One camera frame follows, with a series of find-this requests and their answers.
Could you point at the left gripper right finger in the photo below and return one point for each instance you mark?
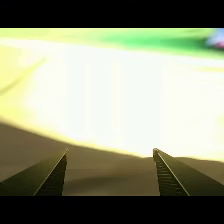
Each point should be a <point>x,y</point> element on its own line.
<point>180,181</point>

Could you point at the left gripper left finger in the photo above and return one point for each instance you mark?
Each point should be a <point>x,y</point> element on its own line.
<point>40,181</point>

